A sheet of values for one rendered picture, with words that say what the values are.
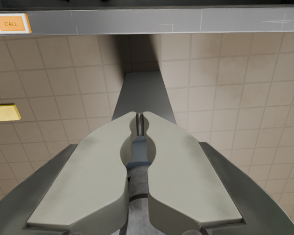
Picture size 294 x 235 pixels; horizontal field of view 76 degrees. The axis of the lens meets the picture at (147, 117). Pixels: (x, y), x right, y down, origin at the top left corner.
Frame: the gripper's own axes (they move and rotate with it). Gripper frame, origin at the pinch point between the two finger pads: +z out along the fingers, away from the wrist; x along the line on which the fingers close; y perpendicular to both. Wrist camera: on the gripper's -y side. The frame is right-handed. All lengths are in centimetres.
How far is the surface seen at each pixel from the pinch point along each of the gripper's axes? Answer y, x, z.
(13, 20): -5.5, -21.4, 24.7
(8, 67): 24, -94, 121
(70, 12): -6.5, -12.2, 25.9
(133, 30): -3.7, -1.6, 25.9
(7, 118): 62, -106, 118
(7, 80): 33, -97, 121
